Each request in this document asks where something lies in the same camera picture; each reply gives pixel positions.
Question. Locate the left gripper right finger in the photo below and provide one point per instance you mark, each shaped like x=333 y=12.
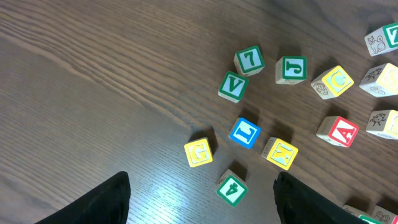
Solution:
x=298 y=203

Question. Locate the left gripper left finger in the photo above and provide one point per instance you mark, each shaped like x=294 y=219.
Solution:
x=107 y=203

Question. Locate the green N block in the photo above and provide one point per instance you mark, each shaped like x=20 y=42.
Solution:
x=360 y=214

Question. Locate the yellow block beside L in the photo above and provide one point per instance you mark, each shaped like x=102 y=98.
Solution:
x=279 y=152

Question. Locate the green 4 block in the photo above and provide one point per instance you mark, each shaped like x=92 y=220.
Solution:
x=231 y=188

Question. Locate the red V block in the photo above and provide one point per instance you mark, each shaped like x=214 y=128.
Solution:
x=337 y=131

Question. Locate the blue L block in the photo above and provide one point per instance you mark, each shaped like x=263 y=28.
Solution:
x=244 y=133

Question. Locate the yellow C block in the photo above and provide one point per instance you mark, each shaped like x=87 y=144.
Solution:
x=198 y=152

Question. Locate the yellow O block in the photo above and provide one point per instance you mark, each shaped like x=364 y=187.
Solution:
x=332 y=83

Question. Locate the green G block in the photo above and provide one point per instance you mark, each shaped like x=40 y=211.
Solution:
x=291 y=70

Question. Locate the green V block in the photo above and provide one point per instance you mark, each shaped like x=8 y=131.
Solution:
x=233 y=87

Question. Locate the yellow S block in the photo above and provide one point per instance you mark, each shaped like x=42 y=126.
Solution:
x=380 y=81

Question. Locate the green 7 block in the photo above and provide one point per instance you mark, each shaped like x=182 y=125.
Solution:
x=249 y=61

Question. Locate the green Z block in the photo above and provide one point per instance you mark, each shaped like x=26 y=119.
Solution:
x=382 y=40

